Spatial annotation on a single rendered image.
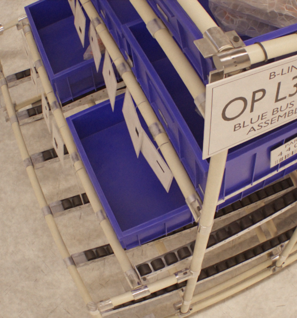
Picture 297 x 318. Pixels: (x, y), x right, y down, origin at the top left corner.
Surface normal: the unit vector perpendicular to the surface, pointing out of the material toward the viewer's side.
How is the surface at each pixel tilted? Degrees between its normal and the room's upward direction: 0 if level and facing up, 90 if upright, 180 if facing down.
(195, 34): 8
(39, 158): 11
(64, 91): 90
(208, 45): 0
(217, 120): 90
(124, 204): 3
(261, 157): 90
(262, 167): 90
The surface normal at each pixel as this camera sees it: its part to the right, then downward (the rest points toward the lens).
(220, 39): -0.15, -0.39
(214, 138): 0.40, 0.81
